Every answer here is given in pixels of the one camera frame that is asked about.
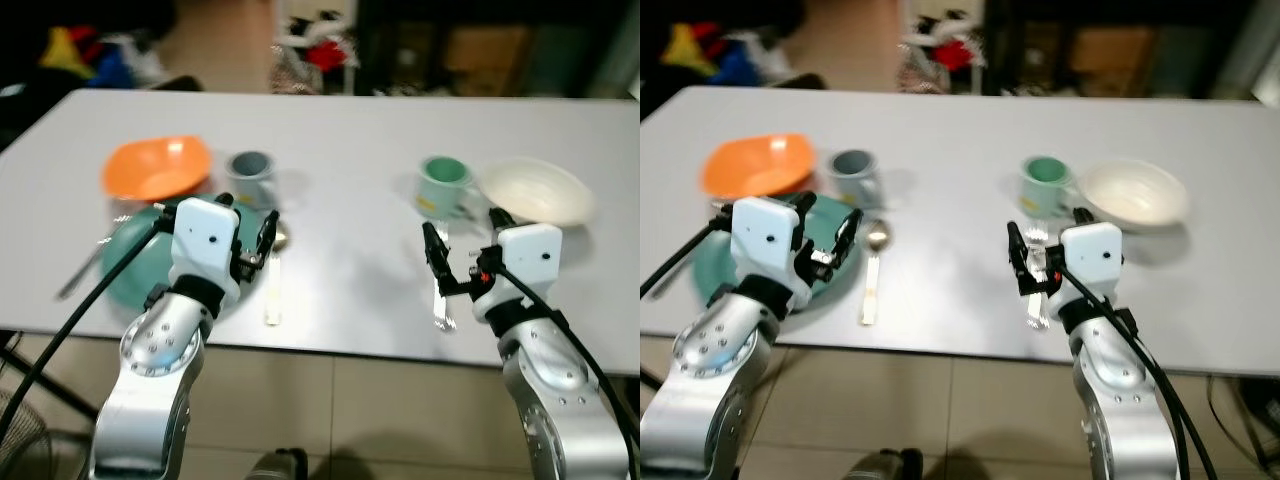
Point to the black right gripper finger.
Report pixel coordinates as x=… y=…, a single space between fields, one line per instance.
x=1019 y=257
x=435 y=255
x=1083 y=216
x=501 y=219

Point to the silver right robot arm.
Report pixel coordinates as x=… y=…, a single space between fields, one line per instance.
x=1115 y=415
x=550 y=405

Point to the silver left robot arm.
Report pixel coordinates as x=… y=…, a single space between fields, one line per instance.
x=700 y=395
x=150 y=385

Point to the grey ceramic mug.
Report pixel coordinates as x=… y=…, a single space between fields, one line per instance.
x=250 y=178
x=856 y=175

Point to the white ceramic bowl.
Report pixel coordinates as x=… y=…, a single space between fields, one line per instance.
x=535 y=192
x=1135 y=195

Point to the green ceramic mug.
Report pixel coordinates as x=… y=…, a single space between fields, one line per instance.
x=440 y=188
x=1045 y=187

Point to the orange plastic bowl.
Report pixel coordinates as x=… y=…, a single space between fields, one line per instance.
x=157 y=167
x=755 y=165

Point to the teal green plate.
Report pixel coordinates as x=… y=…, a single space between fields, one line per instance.
x=712 y=270
x=135 y=270

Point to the silver metal fork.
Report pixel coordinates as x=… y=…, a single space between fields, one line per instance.
x=82 y=272

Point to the brown cardboard box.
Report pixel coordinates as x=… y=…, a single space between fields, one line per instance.
x=1112 y=58
x=487 y=58

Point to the red and white clutter heap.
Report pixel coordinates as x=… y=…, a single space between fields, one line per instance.
x=945 y=50
x=320 y=52

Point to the colourful clothes pile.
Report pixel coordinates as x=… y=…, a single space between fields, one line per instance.
x=715 y=52
x=85 y=55

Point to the dark shelf cabinet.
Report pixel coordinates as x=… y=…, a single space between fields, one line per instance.
x=580 y=50
x=1200 y=50

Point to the black robot foot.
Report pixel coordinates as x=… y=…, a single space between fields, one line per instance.
x=278 y=466
x=886 y=466

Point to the black floor fan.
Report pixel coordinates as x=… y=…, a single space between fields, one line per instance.
x=15 y=440

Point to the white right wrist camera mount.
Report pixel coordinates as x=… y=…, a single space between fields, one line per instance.
x=1092 y=257
x=533 y=257

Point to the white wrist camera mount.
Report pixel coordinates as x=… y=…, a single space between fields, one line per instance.
x=1092 y=257
x=205 y=245
x=533 y=257
x=765 y=235

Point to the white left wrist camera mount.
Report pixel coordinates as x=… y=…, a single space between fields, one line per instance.
x=765 y=235
x=205 y=245

